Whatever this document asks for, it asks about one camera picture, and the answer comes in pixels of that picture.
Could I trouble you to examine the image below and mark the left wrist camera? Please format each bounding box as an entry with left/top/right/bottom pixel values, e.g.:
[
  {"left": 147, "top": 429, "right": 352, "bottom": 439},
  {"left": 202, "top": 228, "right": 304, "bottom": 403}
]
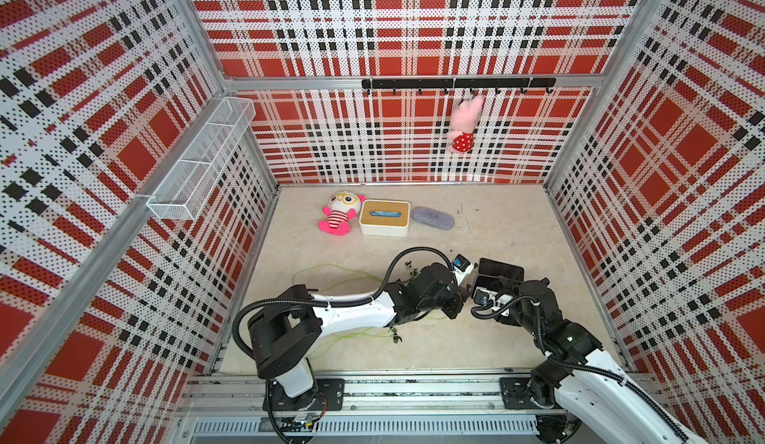
[{"left": 449, "top": 254, "right": 475, "bottom": 290}]

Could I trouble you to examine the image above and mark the pink striped plush doll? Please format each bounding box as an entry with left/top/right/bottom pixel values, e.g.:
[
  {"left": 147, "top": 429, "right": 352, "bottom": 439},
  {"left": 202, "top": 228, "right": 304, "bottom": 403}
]
[{"left": 318, "top": 191, "right": 367, "bottom": 237}]

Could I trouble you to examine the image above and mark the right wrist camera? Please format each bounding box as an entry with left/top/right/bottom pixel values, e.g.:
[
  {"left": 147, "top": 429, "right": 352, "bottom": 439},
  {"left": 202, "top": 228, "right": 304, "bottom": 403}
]
[{"left": 472, "top": 287, "right": 498, "bottom": 308}]

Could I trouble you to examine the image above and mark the white tissue box wooden lid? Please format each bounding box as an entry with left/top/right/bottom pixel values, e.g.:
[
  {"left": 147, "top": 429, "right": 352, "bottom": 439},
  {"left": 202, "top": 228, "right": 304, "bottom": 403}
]
[{"left": 359, "top": 199, "right": 412, "bottom": 238}]

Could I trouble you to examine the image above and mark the pink pig plush toy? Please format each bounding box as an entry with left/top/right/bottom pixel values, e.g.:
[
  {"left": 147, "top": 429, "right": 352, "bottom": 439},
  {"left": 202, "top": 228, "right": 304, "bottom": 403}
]
[{"left": 446, "top": 95, "right": 485, "bottom": 154}]

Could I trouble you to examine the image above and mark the grey fabric case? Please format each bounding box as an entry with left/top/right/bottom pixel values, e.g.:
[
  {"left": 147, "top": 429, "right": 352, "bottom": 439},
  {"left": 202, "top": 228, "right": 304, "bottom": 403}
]
[{"left": 412, "top": 207, "right": 455, "bottom": 231}]

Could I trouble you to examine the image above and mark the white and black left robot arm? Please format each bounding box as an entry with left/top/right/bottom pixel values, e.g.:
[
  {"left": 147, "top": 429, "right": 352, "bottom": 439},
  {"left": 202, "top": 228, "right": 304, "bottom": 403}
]
[{"left": 231, "top": 246, "right": 475, "bottom": 411}]

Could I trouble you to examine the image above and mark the black hook rail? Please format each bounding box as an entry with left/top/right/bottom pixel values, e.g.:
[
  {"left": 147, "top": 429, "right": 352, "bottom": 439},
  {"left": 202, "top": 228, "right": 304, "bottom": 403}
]
[{"left": 361, "top": 77, "right": 557, "bottom": 91}]

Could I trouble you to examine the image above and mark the black smartphone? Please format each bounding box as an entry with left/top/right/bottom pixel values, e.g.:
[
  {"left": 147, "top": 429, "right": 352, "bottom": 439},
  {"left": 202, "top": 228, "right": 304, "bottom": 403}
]
[
  {"left": 478, "top": 258, "right": 525, "bottom": 283},
  {"left": 474, "top": 275, "right": 505, "bottom": 293}
]

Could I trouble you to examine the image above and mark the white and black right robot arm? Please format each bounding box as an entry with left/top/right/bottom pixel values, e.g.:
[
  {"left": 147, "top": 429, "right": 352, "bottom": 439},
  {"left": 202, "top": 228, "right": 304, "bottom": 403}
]
[{"left": 471, "top": 276, "right": 706, "bottom": 443}]

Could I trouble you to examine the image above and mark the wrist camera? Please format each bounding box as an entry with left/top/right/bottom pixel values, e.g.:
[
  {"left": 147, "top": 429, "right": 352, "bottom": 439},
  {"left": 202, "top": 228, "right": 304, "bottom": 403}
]
[
  {"left": 472, "top": 287, "right": 498, "bottom": 308},
  {"left": 449, "top": 254, "right": 475, "bottom": 290}
]

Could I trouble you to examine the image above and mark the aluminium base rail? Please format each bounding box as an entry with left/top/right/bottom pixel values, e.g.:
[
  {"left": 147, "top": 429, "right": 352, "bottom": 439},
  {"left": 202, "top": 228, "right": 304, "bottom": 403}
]
[{"left": 172, "top": 371, "right": 665, "bottom": 444}]

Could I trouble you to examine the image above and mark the white wire mesh basket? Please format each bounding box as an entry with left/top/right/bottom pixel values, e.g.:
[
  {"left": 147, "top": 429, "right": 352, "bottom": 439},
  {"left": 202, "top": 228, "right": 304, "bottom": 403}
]
[{"left": 147, "top": 97, "right": 255, "bottom": 221}]

